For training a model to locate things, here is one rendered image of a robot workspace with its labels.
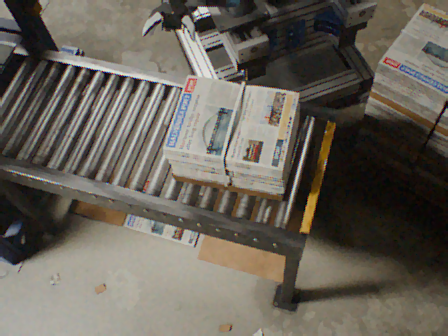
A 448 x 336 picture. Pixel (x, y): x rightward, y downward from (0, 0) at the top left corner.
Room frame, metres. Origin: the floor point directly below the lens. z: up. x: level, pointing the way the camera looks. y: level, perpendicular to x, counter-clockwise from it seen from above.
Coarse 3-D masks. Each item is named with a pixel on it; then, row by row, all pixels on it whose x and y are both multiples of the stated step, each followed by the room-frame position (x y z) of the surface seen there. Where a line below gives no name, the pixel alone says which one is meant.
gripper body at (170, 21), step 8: (168, 0) 1.22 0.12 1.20; (176, 0) 1.17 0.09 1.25; (184, 0) 1.21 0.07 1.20; (168, 8) 1.14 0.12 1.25; (176, 8) 1.14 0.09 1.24; (184, 8) 1.14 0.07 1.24; (168, 16) 1.12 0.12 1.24; (176, 16) 1.11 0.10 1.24; (168, 24) 1.13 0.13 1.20; (176, 24) 1.12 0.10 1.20
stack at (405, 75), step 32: (416, 32) 1.28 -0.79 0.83; (384, 64) 1.15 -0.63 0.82; (416, 64) 1.13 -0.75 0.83; (384, 96) 1.12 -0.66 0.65; (416, 96) 1.04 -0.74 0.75; (384, 128) 1.09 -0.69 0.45; (416, 128) 1.00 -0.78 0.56; (352, 160) 1.15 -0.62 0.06; (384, 160) 1.05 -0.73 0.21; (416, 160) 1.01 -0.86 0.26; (416, 192) 0.91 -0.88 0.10
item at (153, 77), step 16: (16, 48) 1.50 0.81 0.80; (32, 48) 1.49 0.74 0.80; (64, 64) 1.39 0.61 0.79; (80, 64) 1.37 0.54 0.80; (96, 64) 1.36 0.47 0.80; (112, 64) 1.34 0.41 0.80; (144, 80) 1.24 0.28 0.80; (160, 80) 1.23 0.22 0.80; (176, 80) 1.22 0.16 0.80; (304, 112) 1.00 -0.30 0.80; (320, 112) 0.99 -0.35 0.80; (336, 112) 0.98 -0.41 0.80; (320, 128) 0.97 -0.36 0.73
